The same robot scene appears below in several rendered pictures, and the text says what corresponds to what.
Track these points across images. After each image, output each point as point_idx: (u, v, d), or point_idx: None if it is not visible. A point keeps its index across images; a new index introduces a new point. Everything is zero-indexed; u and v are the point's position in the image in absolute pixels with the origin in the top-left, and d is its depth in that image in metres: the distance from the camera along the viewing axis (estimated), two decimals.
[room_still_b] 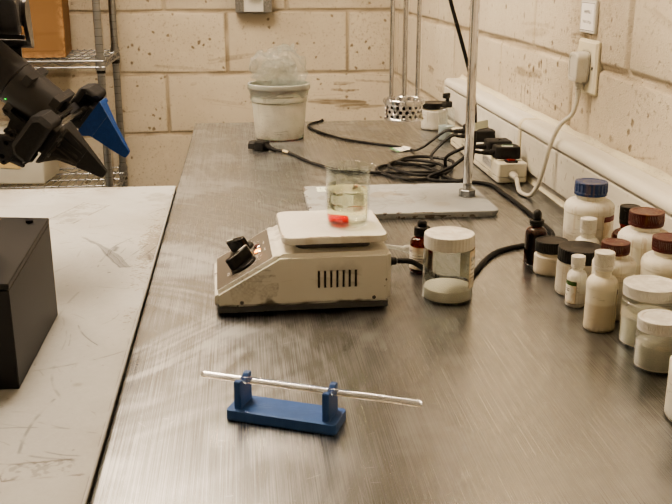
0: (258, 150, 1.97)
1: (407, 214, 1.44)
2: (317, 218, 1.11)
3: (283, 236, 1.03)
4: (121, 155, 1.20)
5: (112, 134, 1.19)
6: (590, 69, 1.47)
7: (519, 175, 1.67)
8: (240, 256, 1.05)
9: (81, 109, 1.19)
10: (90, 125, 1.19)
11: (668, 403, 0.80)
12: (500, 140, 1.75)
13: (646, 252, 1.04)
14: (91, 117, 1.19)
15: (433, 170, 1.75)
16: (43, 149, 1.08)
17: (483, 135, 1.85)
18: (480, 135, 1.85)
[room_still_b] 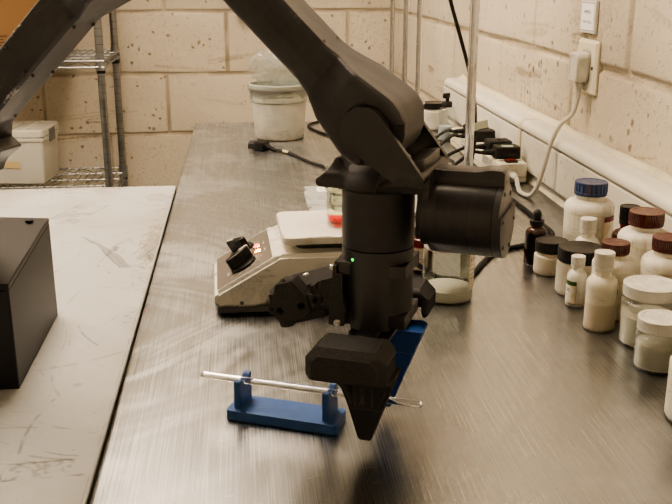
0: (258, 150, 1.97)
1: None
2: (317, 218, 1.11)
3: (283, 236, 1.03)
4: None
5: None
6: (590, 69, 1.47)
7: (519, 175, 1.67)
8: (240, 256, 1.05)
9: None
10: None
11: (668, 403, 0.80)
12: (500, 140, 1.75)
13: (646, 252, 1.04)
14: (394, 334, 0.79)
15: None
16: None
17: (483, 135, 1.85)
18: (480, 135, 1.85)
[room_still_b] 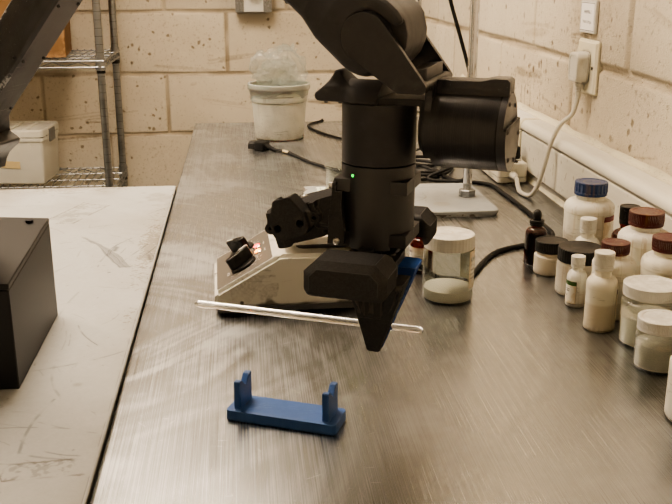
0: (258, 150, 1.97)
1: None
2: None
3: None
4: (369, 340, 0.76)
5: None
6: (590, 69, 1.47)
7: (519, 175, 1.67)
8: (240, 256, 1.05)
9: None
10: None
11: (668, 403, 0.80)
12: None
13: (646, 252, 1.04)
14: None
15: (433, 170, 1.75)
16: None
17: None
18: None
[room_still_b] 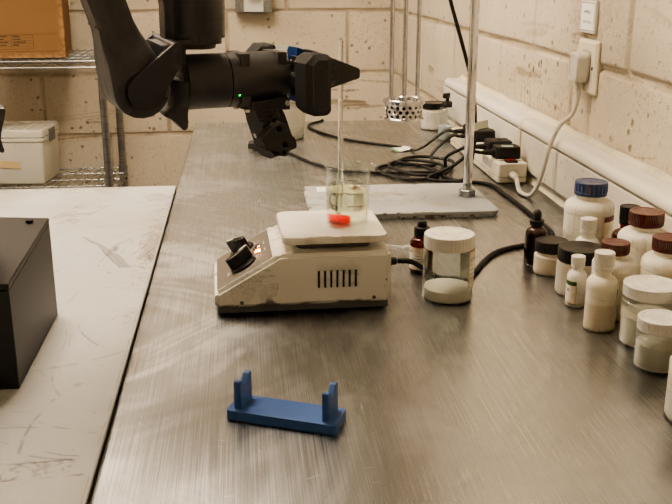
0: (258, 150, 1.97)
1: (407, 214, 1.44)
2: (317, 218, 1.11)
3: (283, 236, 1.03)
4: (352, 78, 1.04)
5: None
6: (590, 69, 1.47)
7: (519, 175, 1.67)
8: (240, 256, 1.05)
9: None
10: None
11: (668, 403, 0.80)
12: (500, 140, 1.75)
13: (646, 252, 1.04)
14: None
15: (433, 170, 1.75)
16: None
17: (483, 135, 1.85)
18: (480, 135, 1.85)
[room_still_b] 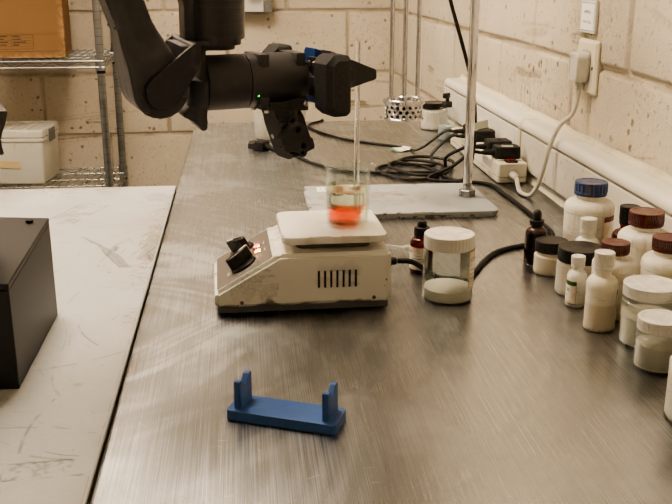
0: (258, 150, 1.97)
1: (407, 214, 1.44)
2: (317, 218, 1.11)
3: (283, 236, 1.03)
4: (368, 78, 1.04)
5: None
6: (590, 69, 1.47)
7: (519, 175, 1.67)
8: (240, 256, 1.05)
9: None
10: None
11: (668, 403, 0.80)
12: (500, 140, 1.75)
13: (646, 252, 1.04)
14: None
15: (433, 170, 1.75)
16: None
17: (483, 135, 1.85)
18: (480, 135, 1.85)
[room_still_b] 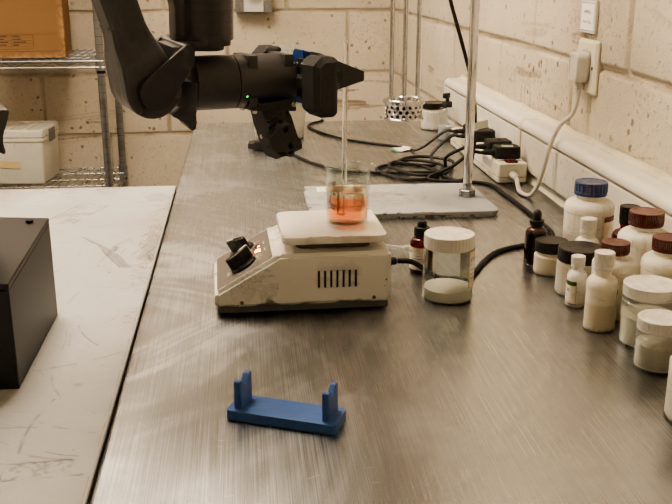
0: (258, 150, 1.97)
1: (407, 214, 1.44)
2: (317, 218, 1.11)
3: (283, 236, 1.03)
4: (356, 80, 1.06)
5: None
6: (590, 69, 1.47)
7: (519, 175, 1.67)
8: (240, 256, 1.05)
9: None
10: None
11: (668, 403, 0.80)
12: (500, 140, 1.75)
13: (646, 252, 1.04)
14: None
15: (433, 170, 1.75)
16: None
17: (483, 135, 1.85)
18: (480, 135, 1.85)
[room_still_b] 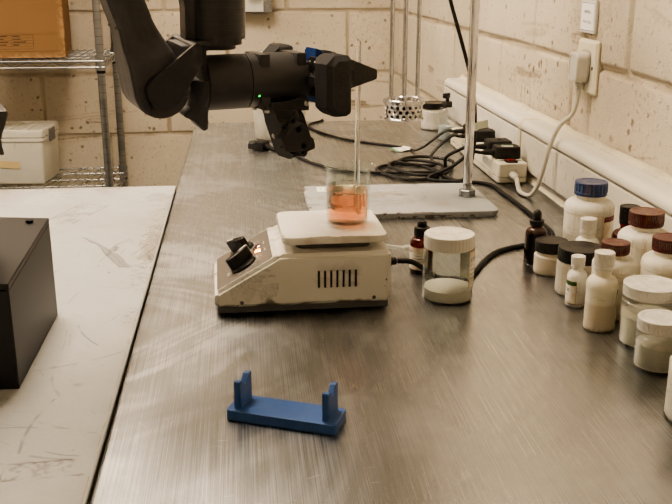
0: (258, 150, 1.97)
1: (407, 214, 1.44)
2: (317, 218, 1.11)
3: (283, 236, 1.03)
4: (369, 78, 1.04)
5: None
6: (590, 69, 1.47)
7: (519, 175, 1.67)
8: (240, 256, 1.05)
9: None
10: None
11: (668, 403, 0.80)
12: (500, 140, 1.75)
13: (646, 252, 1.04)
14: None
15: (433, 170, 1.75)
16: None
17: (483, 135, 1.85)
18: (480, 135, 1.85)
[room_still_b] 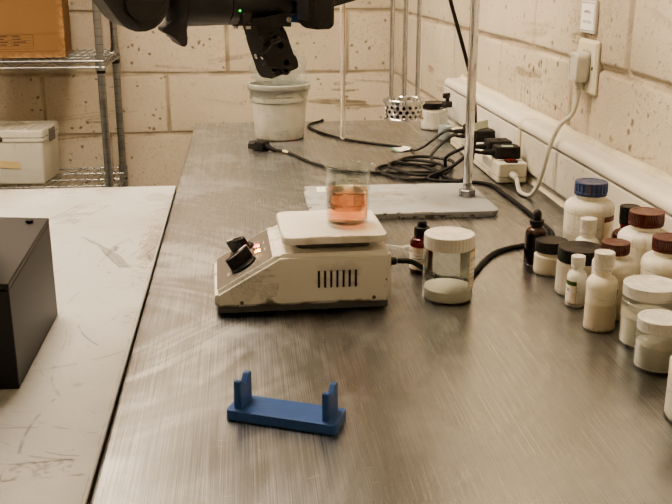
0: (258, 150, 1.97)
1: (407, 214, 1.44)
2: (317, 218, 1.11)
3: (283, 236, 1.03)
4: None
5: None
6: (590, 69, 1.47)
7: (519, 175, 1.67)
8: (240, 256, 1.05)
9: None
10: None
11: (668, 403, 0.80)
12: (500, 140, 1.75)
13: (646, 252, 1.04)
14: None
15: (433, 170, 1.75)
16: None
17: (483, 135, 1.85)
18: (480, 135, 1.85)
